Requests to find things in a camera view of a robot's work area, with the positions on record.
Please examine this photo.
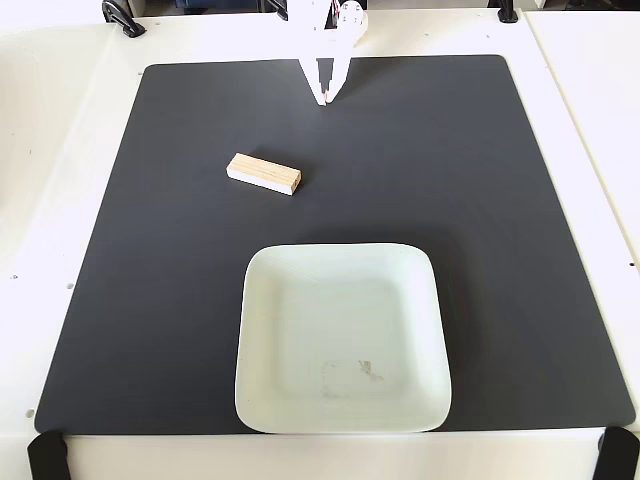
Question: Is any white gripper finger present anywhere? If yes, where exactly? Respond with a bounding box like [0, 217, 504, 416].
[325, 45, 355, 105]
[286, 0, 332, 106]

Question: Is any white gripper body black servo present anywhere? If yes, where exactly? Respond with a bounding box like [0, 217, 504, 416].
[316, 0, 352, 61]

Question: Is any light wooden block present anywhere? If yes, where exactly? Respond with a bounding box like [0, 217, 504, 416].
[225, 152, 303, 197]

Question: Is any white square plate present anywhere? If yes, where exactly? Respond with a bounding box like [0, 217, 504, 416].
[233, 242, 454, 435]

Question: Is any black rubber work mat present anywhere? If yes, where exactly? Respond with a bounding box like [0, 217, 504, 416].
[33, 53, 637, 435]

